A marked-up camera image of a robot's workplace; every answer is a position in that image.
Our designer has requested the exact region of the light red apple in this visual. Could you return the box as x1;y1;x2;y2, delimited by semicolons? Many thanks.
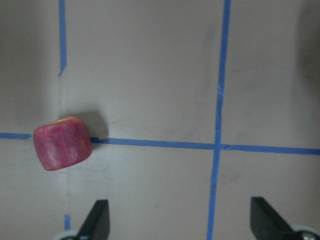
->
33;116;92;171

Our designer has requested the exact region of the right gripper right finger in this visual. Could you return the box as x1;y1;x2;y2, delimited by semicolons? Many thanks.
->
249;197;300;240

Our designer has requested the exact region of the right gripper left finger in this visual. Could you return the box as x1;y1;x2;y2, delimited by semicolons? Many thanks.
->
75;199;110;240

